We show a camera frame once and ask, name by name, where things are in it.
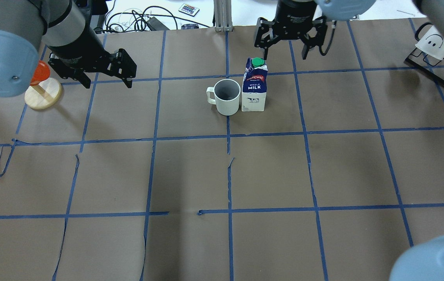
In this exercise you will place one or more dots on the grey mug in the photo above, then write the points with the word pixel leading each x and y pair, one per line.
pixel 225 95

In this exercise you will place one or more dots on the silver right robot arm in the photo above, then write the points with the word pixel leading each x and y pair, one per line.
pixel 347 10

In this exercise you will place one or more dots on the aluminium frame post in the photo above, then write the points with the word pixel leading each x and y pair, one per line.
pixel 223 16

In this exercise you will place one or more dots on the small remote control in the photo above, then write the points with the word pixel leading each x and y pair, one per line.
pixel 189 10

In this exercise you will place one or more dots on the blue white milk carton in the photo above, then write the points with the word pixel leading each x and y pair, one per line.
pixel 254 85

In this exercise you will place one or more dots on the black power adapter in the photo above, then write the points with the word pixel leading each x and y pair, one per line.
pixel 153 24

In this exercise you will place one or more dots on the white cup on rack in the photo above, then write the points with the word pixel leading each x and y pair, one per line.
pixel 431 43

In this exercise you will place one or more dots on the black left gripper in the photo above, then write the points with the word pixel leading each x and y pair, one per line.
pixel 78 47

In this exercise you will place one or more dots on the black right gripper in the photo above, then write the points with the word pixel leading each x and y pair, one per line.
pixel 294 15

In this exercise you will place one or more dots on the wooden stand with orange disc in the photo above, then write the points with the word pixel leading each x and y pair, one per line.
pixel 44 91

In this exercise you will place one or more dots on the black wire cup rack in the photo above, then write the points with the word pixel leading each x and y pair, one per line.
pixel 430 66

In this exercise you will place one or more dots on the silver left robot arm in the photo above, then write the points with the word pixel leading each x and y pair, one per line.
pixel 64 26

